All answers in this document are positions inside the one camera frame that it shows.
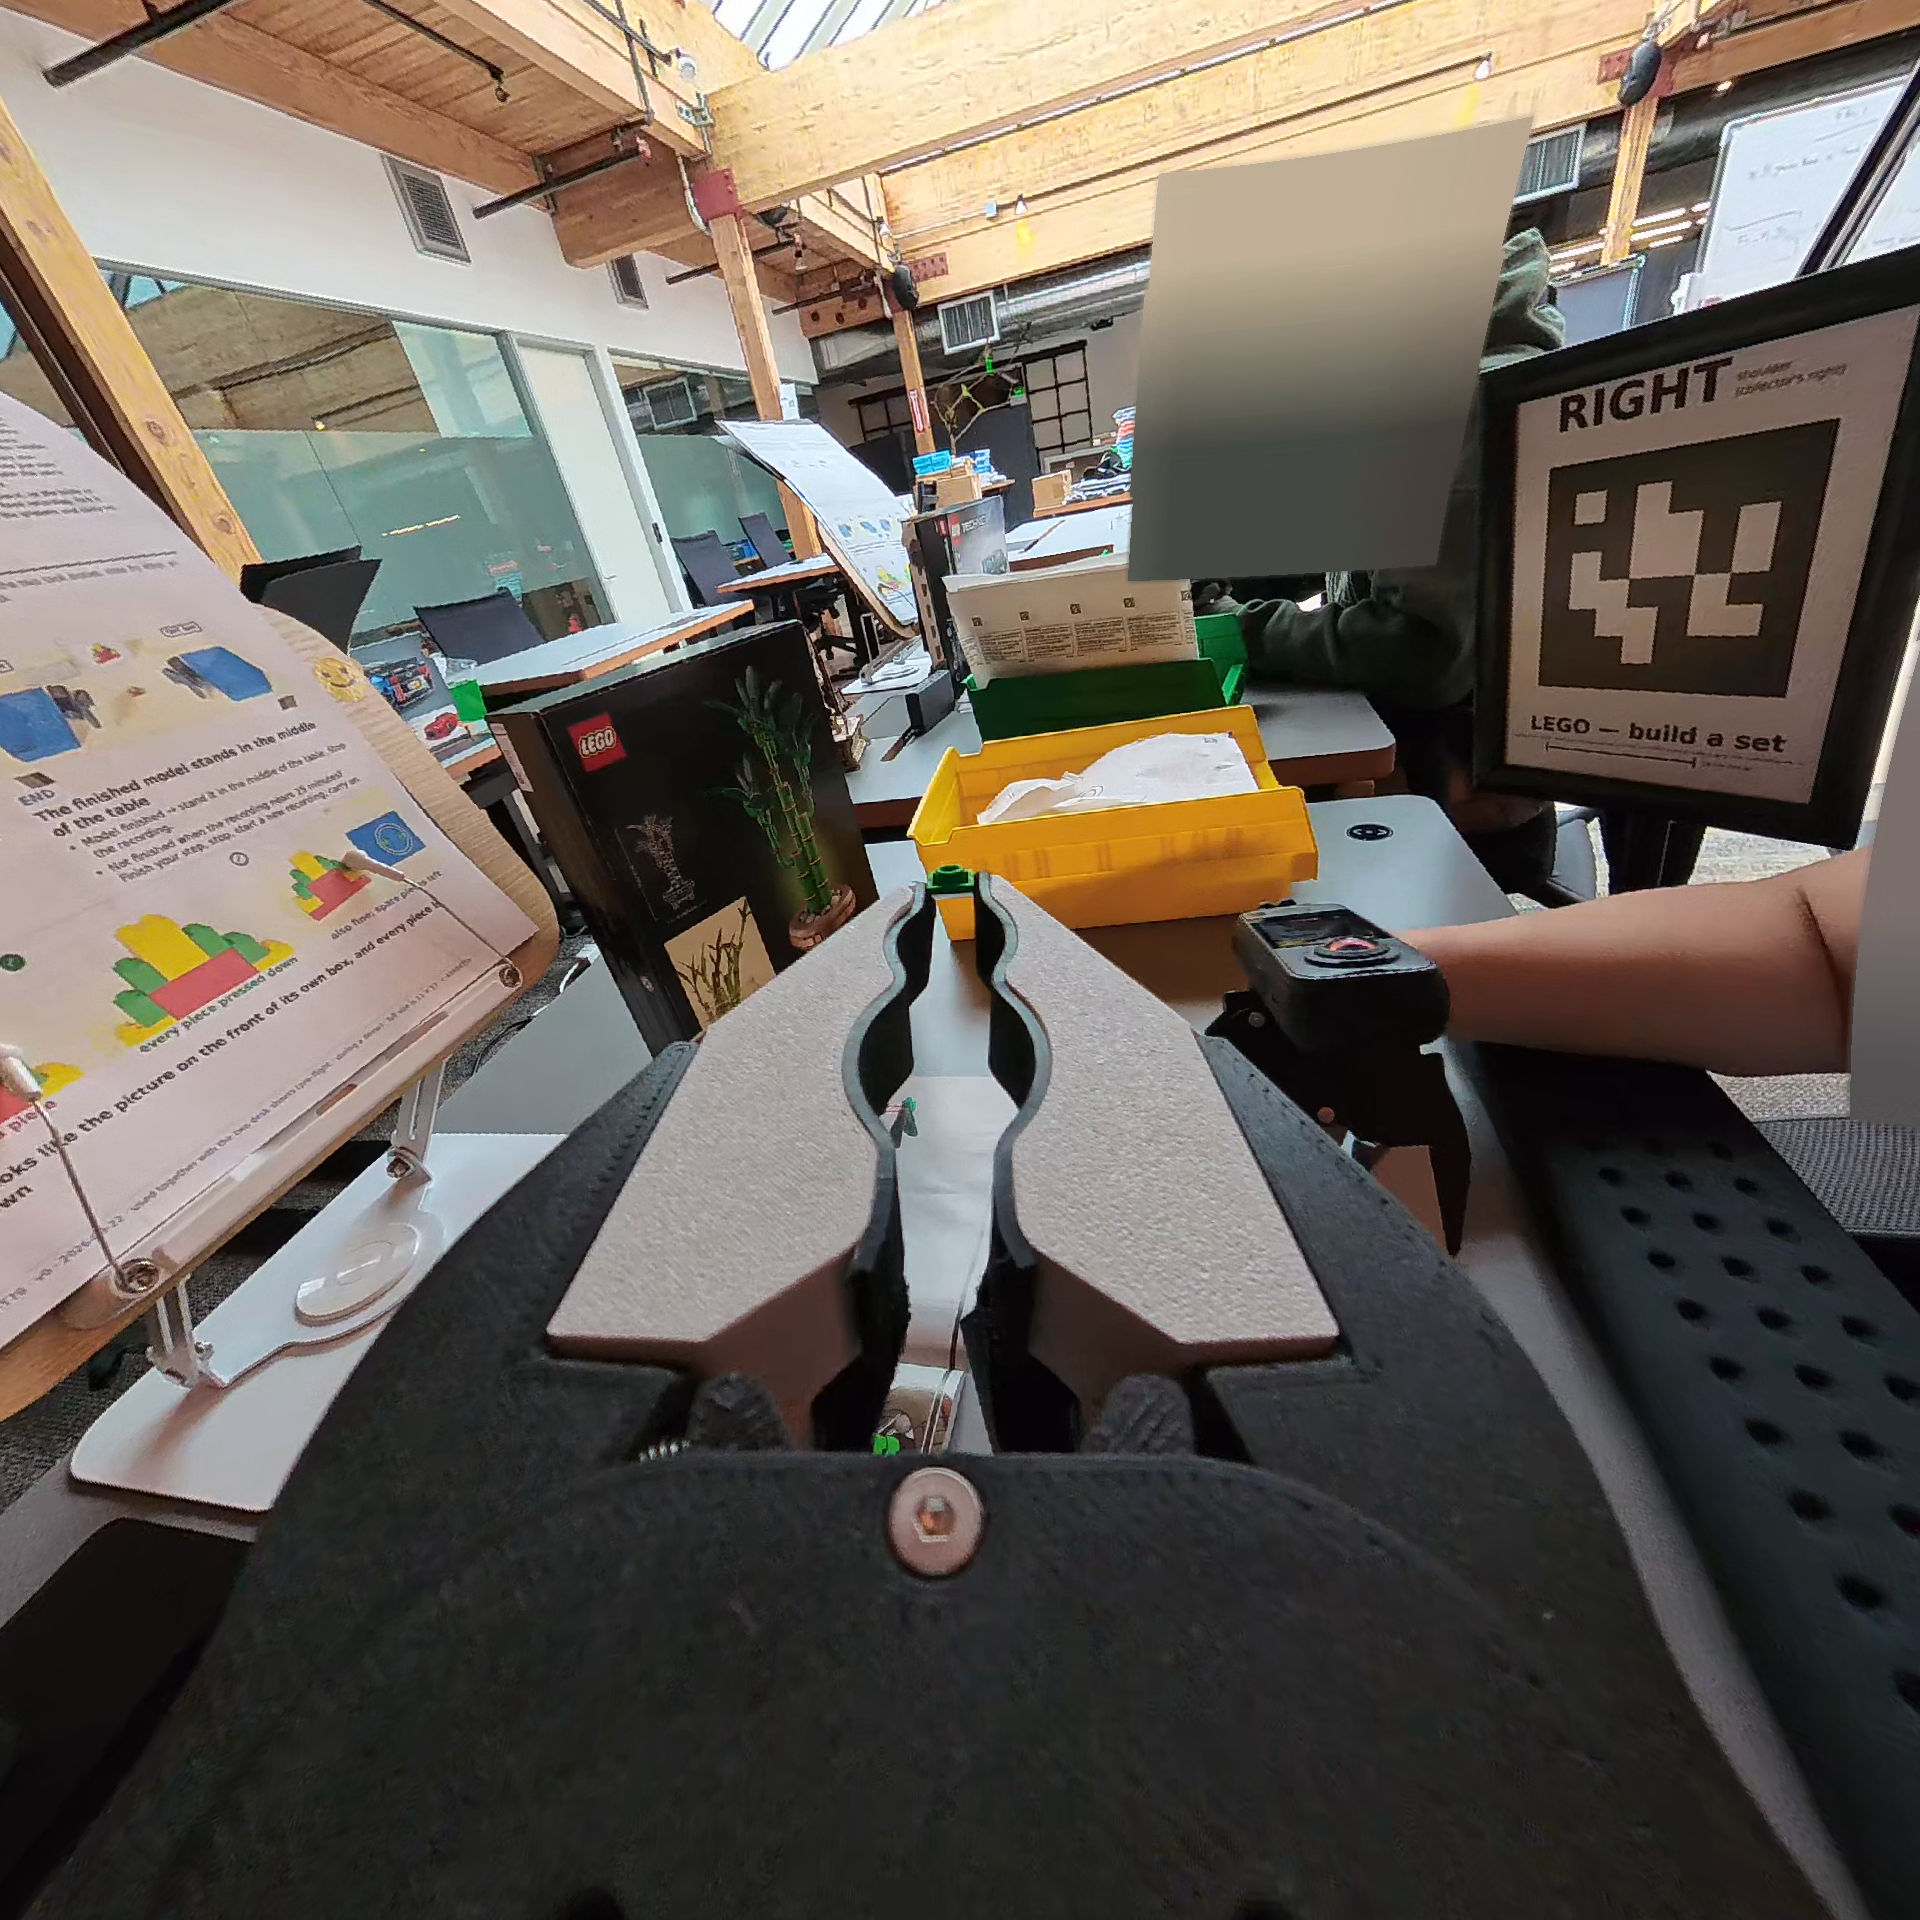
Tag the small black device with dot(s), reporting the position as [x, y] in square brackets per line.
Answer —
[931, 701]

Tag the lego instruction booklet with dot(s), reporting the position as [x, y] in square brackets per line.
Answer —
[945, 1213]

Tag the yellow plastic bin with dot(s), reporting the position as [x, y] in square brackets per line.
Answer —
[1110, 866]

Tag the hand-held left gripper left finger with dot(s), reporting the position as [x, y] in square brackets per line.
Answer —
[720, 1201]

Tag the framed marker sign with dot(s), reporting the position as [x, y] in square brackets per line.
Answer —
[1680, 556]

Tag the black toy set box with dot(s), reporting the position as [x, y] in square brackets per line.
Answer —
[960, 556]

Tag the green plastic bin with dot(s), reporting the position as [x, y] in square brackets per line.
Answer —
[1079, 701]

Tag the black lego set box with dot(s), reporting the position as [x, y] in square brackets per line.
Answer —
[676, 809]

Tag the wood-edged office desk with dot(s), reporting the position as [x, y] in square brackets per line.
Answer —
[600, 648]

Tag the white wall vent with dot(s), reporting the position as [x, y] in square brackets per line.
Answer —
[429, 210]

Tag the curved instruction sheet stand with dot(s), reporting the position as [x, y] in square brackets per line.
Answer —
[832, 493]

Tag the wooden document stand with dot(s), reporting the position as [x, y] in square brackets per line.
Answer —
[480, 819]

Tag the white paper bags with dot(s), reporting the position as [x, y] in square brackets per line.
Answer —
[1072, 621]

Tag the whiteboard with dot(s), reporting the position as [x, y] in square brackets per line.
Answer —
[1800, 180]

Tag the crumpled white paper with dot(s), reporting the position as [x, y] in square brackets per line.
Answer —
[1110, 780]

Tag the person's right forearm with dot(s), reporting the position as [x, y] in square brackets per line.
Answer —
[1651, 973]

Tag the printed instruction sheet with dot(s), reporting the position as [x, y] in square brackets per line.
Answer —
[225, 840]

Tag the black office chair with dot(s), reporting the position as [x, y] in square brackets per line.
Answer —
[765, 540]
[477, 626]
[704, 568]

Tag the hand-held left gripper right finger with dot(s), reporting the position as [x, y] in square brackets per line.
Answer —
[1155, 1201]

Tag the small green container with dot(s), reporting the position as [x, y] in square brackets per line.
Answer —
[470, 700]

